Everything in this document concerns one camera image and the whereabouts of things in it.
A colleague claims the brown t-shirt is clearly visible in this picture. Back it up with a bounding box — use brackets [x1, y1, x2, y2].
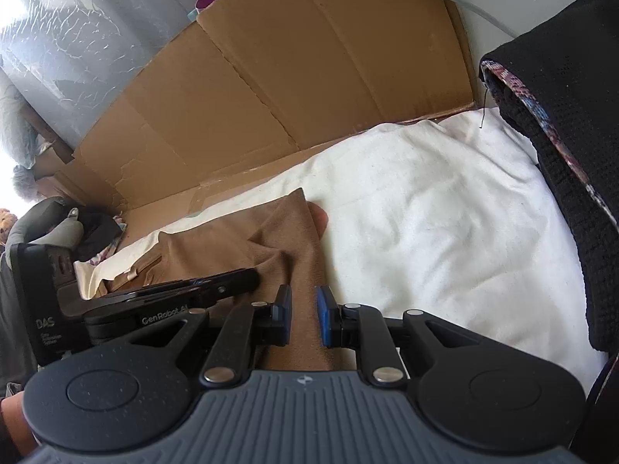
[94, 189, 345, 371]

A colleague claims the person's hand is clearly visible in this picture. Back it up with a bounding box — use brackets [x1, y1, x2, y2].
[1, 392, 38, 463]

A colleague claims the dark clothing pile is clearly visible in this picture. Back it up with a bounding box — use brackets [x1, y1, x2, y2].
[74, 206, 124, 262]

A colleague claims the white bear print bedsheet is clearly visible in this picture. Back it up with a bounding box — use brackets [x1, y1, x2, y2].
[75, 109, 605, 389]

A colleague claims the brown cardboard sheet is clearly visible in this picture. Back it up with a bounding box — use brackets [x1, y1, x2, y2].
[37, 0, 475, 232]

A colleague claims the grey plastic-wrapped panel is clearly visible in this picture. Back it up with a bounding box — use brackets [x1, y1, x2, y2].
[1, 0, 196, 169]

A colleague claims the black storage bag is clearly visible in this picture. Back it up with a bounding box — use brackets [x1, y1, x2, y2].
[479, 0, 618, 353]

